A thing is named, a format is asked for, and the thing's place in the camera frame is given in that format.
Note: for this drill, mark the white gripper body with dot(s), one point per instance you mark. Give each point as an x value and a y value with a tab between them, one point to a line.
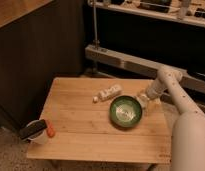
147	104

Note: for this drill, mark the green ceramic bowl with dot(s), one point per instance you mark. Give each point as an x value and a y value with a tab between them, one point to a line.
125	101

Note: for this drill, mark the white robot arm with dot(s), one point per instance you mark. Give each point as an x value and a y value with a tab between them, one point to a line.
188	133

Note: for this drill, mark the white plastic bottle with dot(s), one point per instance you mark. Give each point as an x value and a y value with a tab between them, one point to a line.
108	93

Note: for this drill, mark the wooden table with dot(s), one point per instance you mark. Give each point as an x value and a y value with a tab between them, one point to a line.
84	131

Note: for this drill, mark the metal shelf rack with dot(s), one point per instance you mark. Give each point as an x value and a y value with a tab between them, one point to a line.
127	41

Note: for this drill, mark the orange carrot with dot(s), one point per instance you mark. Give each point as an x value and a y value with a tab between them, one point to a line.
50	131

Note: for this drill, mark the white mug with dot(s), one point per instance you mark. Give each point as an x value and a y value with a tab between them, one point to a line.
39	138

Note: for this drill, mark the dark wooden cabinet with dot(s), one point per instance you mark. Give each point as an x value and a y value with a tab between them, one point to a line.
35	49

